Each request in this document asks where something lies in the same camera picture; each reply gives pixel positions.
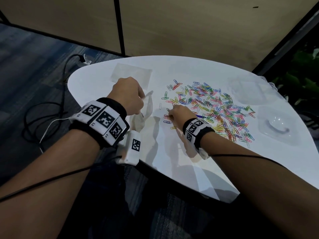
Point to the person's left forearm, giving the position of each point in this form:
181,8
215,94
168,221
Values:
47,181

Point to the black marker-tag wristband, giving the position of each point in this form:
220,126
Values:
195,128
102,119

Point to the clear plastic container lid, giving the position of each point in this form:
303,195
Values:
278,125

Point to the clear plastic bag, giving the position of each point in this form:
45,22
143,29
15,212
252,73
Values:
148,109
132,72

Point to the black partition post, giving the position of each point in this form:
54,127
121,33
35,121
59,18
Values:
119,24

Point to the person's left hand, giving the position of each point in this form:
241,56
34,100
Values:
125,93

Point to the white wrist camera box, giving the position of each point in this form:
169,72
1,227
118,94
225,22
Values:
203,153
130,149

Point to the clear plastic container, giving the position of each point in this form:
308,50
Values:
248,89

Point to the person's right forearm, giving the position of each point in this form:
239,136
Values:
261,191

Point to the green leafy plant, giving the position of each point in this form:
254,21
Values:
302,77

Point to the person's right hand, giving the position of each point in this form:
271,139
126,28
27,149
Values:
182,114

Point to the person's right fingers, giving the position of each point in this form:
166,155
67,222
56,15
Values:
172,112

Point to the flat clear plastic bag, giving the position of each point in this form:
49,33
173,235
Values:
132,72

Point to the person's left fingers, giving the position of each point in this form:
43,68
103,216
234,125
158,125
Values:
141,100

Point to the pile of coloured paper clips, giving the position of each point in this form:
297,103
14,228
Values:
214,111

